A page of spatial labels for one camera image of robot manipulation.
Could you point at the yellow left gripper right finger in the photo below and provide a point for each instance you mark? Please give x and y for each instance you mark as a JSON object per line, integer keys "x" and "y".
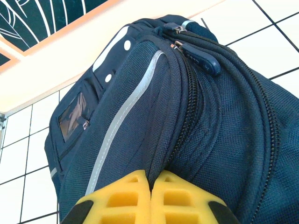
{"x": 180, "y": 200}

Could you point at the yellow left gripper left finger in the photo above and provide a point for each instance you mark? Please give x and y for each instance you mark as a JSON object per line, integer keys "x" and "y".
{"x": 121, "y": 200}

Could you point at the navy blue student backpack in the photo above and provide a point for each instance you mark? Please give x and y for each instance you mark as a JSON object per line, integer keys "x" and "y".
{"x": 187, "y": 116}

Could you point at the aluminium corner post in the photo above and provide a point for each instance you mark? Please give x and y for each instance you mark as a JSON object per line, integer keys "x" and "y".
{"x": 2, "y": 126}

